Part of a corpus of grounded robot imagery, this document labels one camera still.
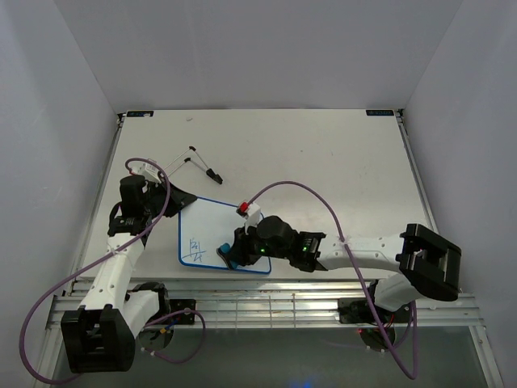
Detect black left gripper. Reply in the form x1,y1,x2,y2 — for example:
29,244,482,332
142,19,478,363
144,177,197,219

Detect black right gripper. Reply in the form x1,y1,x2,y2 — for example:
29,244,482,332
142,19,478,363
227,221,291,266

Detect blue bone-shaped whiteboard eraser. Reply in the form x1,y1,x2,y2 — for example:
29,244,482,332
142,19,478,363
216,242,237,270

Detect blue-framed whiteboard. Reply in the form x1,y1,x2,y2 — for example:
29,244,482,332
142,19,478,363
178,196,273,275

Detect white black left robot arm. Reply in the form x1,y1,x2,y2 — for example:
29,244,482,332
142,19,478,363
61,175,197,373

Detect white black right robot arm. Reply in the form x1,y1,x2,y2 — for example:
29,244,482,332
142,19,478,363
217,216,461,321

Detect dark corner label left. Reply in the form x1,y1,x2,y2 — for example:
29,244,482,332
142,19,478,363
126,111,154,118

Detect dark corner label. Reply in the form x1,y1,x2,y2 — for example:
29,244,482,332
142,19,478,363
126,111,154,118
365,109,394,116

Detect dark corner label right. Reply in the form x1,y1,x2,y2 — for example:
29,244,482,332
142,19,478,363
365,109,394,116

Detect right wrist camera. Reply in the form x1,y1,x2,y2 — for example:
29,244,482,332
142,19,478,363
236,201,262,232

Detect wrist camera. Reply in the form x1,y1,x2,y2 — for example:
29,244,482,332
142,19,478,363
128,162,162,183
236,201,262,232

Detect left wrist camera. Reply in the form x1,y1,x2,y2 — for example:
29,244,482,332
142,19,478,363
128,162,162,183

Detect wire whiteboard stand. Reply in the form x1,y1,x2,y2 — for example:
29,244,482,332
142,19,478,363
165,145,223,185

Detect aluminium front frame rails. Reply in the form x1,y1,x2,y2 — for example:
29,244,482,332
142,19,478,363
46,279,485,330

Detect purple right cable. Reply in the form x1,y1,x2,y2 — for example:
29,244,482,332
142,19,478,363
246,180,419,381

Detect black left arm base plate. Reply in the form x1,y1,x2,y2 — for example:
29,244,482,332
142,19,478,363
163,299,196,327

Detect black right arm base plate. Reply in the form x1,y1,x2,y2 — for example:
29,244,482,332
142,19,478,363
337,298,411,326

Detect aluminium table edge rail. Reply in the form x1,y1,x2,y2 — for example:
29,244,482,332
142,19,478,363
394,108,439,234

